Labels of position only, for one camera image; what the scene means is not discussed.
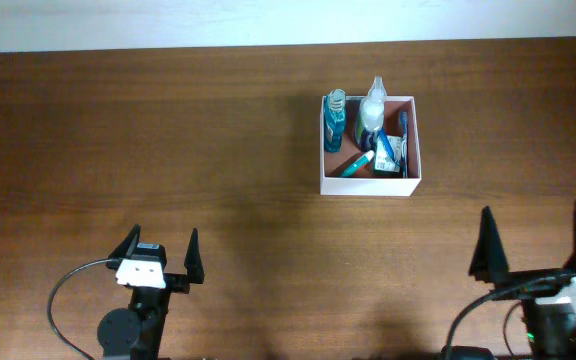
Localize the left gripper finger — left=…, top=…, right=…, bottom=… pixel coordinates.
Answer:
left=108, top=224, right=141, bottom=259
left=184, top=228, right=205, bottom=284

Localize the green white soap box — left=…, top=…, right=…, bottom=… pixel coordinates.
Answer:
left=373, top=135, right=402, bottom=178

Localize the teal toothpaste tube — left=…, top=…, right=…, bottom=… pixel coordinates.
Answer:
left=340, top=150, right=375, bottom=178

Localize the blue white toothbrush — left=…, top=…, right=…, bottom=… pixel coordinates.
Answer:
left=399, top=110, right=408, bottom=178

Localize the clear foam pump bottle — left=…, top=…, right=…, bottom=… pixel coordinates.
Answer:
left=354, top=76, right=387, bottom=152

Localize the teal mouthwash bottle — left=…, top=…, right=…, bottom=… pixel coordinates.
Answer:
left=323, top=89, right=346, bottom=153

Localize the blue disposable razor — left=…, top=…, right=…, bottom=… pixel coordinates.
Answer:
left=378, top=129, right=400, bottom=166

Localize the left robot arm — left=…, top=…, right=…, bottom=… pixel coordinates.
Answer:
left=97, top=224, right=205, bottom=360

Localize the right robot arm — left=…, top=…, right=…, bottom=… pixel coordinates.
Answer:
left=439, top=200, right=576, bottom=359

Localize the pink cardboard box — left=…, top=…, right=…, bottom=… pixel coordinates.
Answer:
left=318, top=96, right=422, bottom=197

